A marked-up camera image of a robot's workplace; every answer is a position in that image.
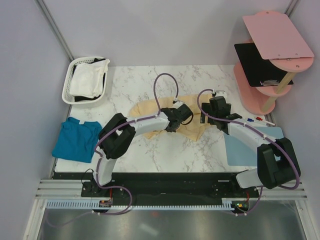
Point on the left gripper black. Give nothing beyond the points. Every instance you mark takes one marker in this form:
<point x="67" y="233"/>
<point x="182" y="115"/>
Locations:
<point x="170" y="130"/>

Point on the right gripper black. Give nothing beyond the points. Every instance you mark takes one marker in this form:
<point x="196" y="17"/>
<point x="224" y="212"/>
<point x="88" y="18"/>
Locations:
<point x="206" y="107"/>

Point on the yellow t shirt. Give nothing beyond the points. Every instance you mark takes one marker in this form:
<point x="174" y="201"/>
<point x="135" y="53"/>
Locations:
<point x="192" y="131"/>

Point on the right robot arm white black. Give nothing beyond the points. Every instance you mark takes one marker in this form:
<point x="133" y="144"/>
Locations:
<point x="277" y="164"/>

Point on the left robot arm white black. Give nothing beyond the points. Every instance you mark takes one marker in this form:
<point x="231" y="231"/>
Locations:
<point x="117" y="135"/>

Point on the red capped marker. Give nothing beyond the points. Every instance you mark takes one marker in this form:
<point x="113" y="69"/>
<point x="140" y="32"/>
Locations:
<point x="265" y="121"/>

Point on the light blue clipboard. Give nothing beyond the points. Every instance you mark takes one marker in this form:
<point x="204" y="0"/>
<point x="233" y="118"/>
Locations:
<point x="239" y="154"/>

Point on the black clipboard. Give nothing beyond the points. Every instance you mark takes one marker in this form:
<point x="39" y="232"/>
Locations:
<point x="259" y="72"/>

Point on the pink tiered shelf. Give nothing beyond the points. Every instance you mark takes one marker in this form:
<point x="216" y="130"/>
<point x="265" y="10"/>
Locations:
<point x="277" y="40"/>

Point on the white t shirt in basket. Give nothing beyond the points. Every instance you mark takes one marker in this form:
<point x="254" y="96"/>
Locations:
<point x="87" y="78"/>

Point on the blue folded t shirt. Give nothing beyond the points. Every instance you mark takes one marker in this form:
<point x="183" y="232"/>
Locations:
<point x="76" y="141"/>

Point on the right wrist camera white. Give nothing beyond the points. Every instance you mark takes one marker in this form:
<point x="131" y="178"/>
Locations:
<point x="219" y="94"/>

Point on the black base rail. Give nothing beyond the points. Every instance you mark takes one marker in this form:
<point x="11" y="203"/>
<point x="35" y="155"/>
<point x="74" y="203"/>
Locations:
<point x="163" y="188"/>

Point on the white slotted cable duct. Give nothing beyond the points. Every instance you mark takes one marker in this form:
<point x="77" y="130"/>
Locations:
<point x="95" y="204"/>

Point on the aluminium frame rail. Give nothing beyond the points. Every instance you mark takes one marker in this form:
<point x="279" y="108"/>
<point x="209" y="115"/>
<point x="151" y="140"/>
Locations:
<point x="59" y="189"/>

